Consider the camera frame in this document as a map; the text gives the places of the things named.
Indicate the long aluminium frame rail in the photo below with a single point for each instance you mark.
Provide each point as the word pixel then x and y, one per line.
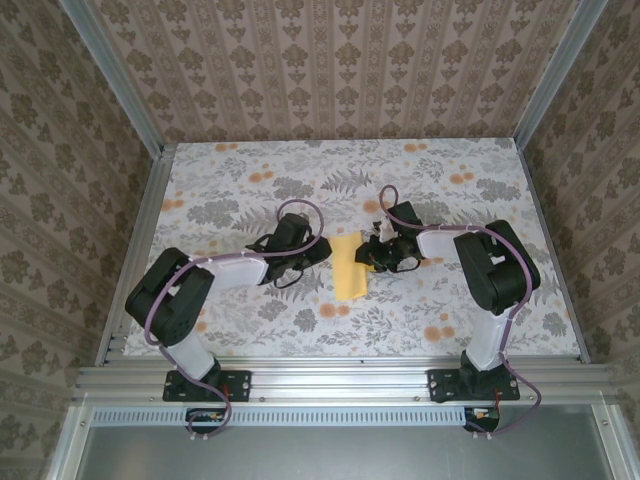
pixel 340 380

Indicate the floral patterned table cover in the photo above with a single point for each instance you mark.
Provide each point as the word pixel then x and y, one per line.
pixel 300 165

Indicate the aluminium side rail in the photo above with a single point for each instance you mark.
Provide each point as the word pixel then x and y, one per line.
pixel 137 250
pixel 551 250

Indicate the aluminium panel frame bar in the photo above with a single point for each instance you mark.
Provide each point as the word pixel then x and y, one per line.
pixel 67 450
pixel 612 445

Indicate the aluminium frame post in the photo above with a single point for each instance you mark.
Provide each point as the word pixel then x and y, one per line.
pixel 119 75
pixel 556 75

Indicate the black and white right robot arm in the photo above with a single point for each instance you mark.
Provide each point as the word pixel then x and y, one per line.
pixel 500 270

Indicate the yellow cloth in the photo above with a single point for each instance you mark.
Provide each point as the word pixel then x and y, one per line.
pixel 350 275

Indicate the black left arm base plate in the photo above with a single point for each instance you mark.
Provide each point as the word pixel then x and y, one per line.
pixel 240 385

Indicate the black connector board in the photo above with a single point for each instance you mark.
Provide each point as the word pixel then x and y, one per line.
pixel 482 416
pixel 205 417

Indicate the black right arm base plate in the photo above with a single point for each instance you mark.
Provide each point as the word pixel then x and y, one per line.
pixel 440 385

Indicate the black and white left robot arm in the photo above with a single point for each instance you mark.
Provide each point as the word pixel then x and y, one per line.
pixel 170 300

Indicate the grey metal sheet panel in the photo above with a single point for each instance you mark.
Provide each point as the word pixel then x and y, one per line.
pixel 340 455

